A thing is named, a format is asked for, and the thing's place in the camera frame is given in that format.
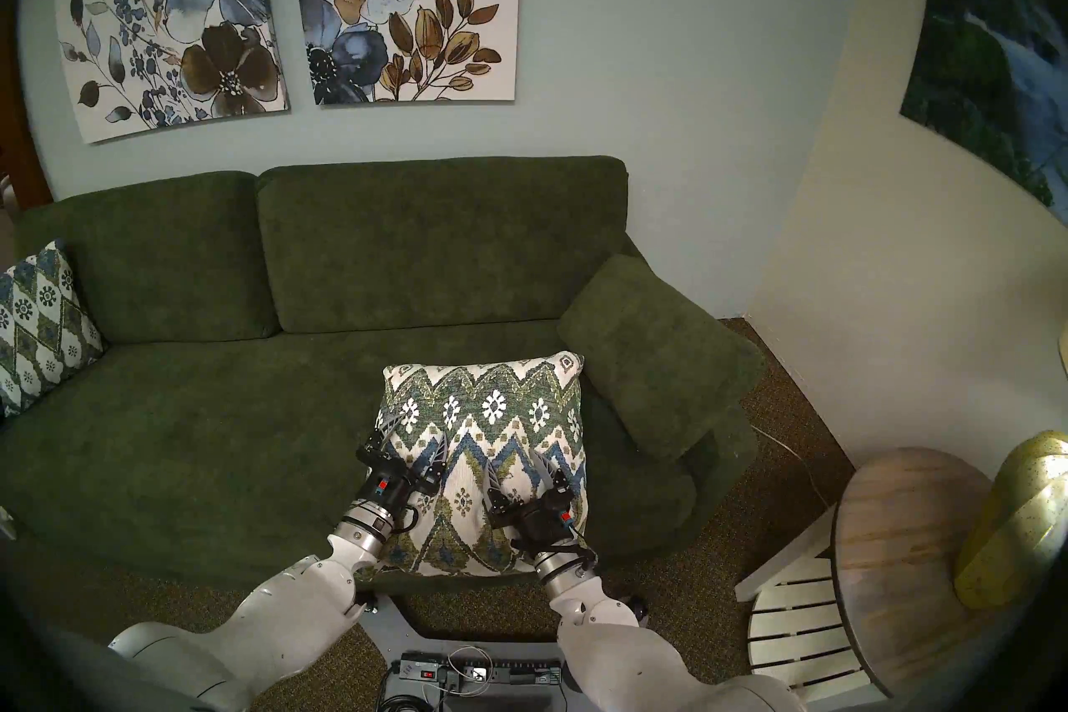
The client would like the blue flower canvas painting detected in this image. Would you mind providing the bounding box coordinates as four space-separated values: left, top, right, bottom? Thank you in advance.
53 0 291 145

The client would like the yellow green speckled lamp base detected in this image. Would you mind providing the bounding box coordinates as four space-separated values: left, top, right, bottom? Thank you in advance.
953 431 1068 611

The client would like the black power strip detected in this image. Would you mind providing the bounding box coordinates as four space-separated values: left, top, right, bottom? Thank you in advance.
398 655 562 689

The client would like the white coiled cable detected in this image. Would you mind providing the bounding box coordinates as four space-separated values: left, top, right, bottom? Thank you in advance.
445 646 495 696

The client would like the waterfall landscape wall picture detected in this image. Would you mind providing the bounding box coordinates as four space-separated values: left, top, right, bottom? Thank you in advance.
899 0 1068 224

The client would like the white slatted wooden chair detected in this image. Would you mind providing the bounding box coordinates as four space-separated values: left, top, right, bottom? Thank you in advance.
734 506 895 712

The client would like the narrow green sofa back cushion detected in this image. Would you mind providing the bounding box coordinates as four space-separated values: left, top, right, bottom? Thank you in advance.
13 171 281 347

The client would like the wide green sofa back cushion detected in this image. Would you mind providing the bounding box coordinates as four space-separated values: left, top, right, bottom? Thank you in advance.
256 156 630 335

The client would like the brown wooden door frame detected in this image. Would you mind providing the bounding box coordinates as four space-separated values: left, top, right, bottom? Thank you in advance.
0 10 53 211

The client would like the grey robot base frame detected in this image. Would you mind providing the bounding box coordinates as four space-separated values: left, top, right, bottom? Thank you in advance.
355 594 652 712

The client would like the green sofa armrest bolster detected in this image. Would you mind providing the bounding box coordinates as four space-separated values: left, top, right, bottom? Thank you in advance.
557 254 769 466

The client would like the round wooden side table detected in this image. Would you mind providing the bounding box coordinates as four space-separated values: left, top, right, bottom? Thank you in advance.
832 447 1004 704

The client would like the thin white floor cable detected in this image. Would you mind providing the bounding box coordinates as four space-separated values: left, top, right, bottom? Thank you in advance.
749 423 837 508

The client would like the small blue white patterned cushion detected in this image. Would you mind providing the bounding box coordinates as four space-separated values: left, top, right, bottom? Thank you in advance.
0 242 106 420

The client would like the dark green fabric sofa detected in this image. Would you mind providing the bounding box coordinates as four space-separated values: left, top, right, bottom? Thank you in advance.
0 156 769 595

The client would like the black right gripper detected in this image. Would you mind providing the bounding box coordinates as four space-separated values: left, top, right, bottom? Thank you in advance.
481 455 582 554

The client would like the large green white patterned cushion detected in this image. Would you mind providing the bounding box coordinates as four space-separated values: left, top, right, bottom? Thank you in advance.
371 352 591 579

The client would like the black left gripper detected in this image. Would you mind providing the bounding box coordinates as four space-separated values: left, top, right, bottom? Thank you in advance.
354 430 449 525

